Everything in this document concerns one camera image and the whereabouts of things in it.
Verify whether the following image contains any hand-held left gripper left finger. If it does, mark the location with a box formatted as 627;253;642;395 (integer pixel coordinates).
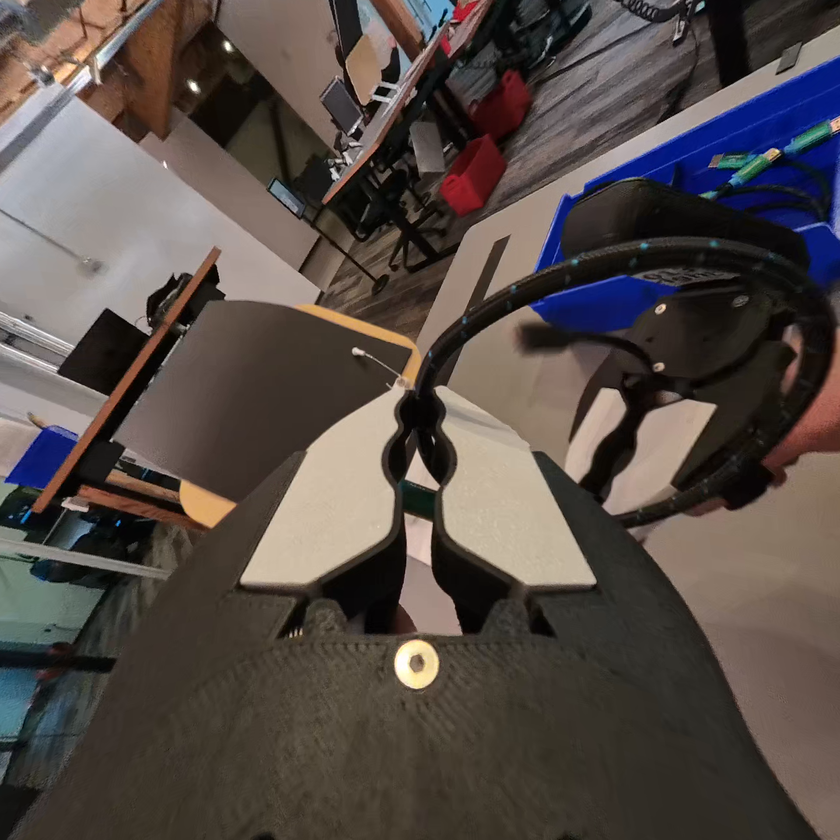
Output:
239;386;422;634

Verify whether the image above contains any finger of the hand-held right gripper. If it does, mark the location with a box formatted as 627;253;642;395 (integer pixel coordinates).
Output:
594;394;718;508
566;367;641;490

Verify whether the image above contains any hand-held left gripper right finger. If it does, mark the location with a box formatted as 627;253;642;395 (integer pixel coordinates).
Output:
419;385;599;635

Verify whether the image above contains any black braided usb cable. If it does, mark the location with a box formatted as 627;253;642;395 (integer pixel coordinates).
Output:
412;239;838;530

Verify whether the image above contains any person's right hand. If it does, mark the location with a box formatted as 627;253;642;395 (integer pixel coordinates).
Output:
761;390;840;487

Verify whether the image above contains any black flat panel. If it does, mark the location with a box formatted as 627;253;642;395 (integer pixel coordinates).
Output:
110;299;416;488

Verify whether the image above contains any white zip tie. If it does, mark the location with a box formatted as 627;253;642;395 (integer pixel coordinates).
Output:
350;346;409;389

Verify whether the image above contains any black tape strip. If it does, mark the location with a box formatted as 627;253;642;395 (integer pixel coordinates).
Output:
462;234;512;324

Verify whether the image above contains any blue plastic bin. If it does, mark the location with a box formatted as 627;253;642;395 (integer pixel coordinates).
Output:
530;56;840;333

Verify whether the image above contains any red storage bin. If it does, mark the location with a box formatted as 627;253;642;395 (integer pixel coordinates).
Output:
438;134;508;218
471;68;533;143

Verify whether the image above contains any black monitor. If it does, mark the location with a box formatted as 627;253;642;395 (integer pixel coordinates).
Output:
57;307;151;396

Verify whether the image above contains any small blue bin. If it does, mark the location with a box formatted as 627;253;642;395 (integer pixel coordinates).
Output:
5;424;81;490

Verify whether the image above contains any small lit screen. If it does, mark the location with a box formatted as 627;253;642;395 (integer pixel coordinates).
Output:
267;178;308;219

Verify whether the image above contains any long wooden desk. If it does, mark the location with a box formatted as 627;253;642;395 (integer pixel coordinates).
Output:
320;0;494;210

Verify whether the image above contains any grey computer monitor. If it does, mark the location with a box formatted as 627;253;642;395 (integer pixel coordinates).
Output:
319;77;364;136

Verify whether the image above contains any tan chair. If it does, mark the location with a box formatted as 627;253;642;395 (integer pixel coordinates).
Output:
345;33;403;107

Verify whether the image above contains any green plug usb cable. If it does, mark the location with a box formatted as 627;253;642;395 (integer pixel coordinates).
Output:
722;148;784;198
699;151;753;201
783;115;840;156

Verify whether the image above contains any wooden desk with black frame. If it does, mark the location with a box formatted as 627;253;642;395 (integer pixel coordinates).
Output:
31;247;224;526

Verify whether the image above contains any coiled black cable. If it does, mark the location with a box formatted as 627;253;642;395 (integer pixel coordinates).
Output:
616;0;700;44

